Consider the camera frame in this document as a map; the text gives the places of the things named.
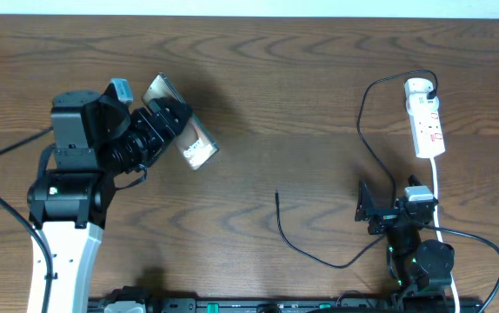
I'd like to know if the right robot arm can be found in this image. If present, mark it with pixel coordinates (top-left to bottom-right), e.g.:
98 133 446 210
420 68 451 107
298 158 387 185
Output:
355 176 455 299

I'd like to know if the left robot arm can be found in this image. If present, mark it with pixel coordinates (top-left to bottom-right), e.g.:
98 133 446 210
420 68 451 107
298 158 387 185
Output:
27 90 193 312

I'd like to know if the white charger adapter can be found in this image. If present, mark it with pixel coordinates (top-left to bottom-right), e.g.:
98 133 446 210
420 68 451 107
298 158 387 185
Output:
406 93 440 116

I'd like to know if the white power strip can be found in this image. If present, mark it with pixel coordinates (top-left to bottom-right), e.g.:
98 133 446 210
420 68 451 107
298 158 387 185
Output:
404 77 445 159

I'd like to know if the white power strip cord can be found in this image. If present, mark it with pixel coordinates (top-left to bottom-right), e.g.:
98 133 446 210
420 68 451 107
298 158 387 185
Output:
429 156 462 313

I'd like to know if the black charging cable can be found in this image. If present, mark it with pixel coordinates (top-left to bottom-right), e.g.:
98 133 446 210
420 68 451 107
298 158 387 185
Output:
274 69 440 270

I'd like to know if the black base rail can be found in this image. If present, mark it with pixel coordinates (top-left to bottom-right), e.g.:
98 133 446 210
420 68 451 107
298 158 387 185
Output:
87 286 483 313

